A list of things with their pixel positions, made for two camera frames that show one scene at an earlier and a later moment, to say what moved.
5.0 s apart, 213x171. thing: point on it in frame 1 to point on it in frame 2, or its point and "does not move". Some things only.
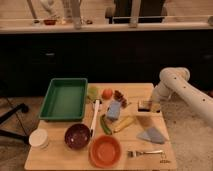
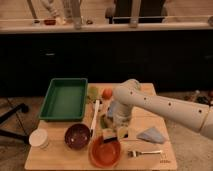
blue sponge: [113, 110] does not move
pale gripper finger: [140, 105] to [108, 133]
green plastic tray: [65, 99] does not move
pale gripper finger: [155, 107] to [121, 132]
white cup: [38, 139] does not move
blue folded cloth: [152, 135] does not move
